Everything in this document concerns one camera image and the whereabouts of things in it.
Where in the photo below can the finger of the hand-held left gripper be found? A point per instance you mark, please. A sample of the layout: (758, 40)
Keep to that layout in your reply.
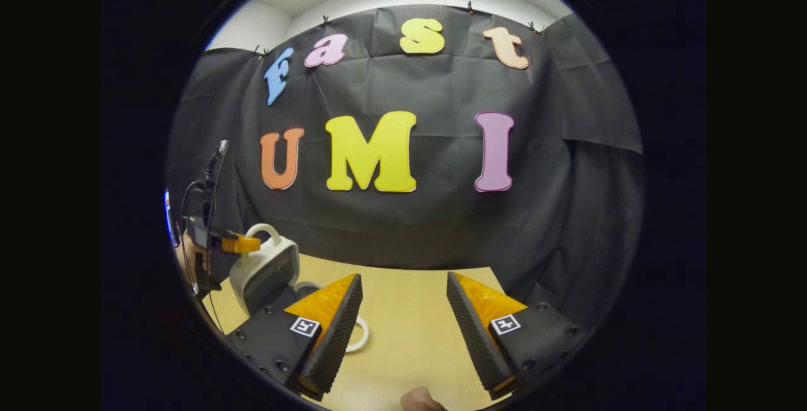
(241, 244)

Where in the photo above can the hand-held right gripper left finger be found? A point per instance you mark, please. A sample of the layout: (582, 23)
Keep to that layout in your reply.
(334, 335)

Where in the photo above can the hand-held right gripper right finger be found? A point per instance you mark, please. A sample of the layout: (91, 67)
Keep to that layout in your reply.
(473, 335)

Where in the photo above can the small white suitcase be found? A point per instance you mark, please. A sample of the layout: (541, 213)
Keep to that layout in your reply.
(265, 272)

